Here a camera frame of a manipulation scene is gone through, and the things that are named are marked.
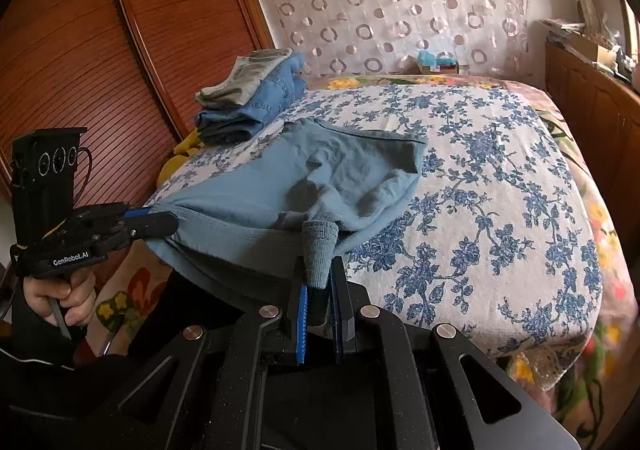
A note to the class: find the yellow cloth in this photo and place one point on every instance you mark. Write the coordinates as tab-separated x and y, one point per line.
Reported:
185	145

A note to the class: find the small white jar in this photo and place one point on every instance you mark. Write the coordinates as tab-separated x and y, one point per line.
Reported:
465	69

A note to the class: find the light blue folded jeans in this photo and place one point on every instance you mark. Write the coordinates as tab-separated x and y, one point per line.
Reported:
280	89

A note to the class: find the blue pants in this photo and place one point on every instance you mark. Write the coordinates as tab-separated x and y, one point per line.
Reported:
240	210

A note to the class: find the yellow flower bedsheet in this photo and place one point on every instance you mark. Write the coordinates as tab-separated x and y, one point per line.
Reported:
605	250

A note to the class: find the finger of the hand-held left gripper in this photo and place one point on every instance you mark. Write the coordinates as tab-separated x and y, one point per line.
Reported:
157	226
137	214

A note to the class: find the person's left forearm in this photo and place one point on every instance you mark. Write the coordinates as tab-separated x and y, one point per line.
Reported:
40	380

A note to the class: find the wooden side cabinet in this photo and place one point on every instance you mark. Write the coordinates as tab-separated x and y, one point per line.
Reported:
590	89

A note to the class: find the blue packet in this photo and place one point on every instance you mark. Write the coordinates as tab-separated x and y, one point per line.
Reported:
430	57

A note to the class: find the wooden slatted wardrobe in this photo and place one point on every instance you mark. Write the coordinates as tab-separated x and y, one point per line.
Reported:
125	54

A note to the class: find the small cardboard box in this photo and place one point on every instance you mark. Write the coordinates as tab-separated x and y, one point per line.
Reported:
437	67

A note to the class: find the open cardboard box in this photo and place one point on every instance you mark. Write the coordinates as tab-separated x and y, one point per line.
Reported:
600	49

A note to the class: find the dark blue folded jeans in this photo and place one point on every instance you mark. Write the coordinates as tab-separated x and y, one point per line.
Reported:
230	127

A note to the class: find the blue floral blanket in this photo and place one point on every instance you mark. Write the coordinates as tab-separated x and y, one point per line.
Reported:
475	180

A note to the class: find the person's left hand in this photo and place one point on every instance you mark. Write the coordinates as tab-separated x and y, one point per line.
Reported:
35	292

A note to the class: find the grey folded pants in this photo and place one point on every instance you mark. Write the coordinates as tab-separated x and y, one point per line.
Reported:
245	79

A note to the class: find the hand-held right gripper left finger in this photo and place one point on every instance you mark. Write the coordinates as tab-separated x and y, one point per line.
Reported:
302	325

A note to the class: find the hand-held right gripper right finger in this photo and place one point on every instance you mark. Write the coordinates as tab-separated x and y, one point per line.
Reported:
342	317

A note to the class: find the stack of papers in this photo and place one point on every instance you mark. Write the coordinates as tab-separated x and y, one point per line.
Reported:
562	27

